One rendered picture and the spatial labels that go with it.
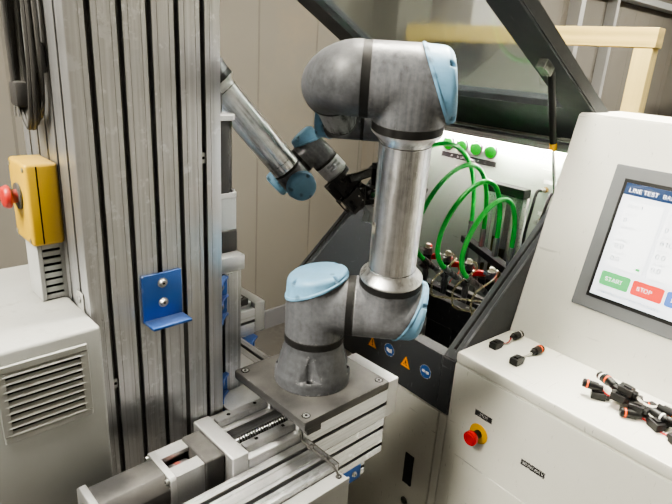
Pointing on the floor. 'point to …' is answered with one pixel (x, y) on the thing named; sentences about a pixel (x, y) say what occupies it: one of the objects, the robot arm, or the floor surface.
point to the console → (629, 488)
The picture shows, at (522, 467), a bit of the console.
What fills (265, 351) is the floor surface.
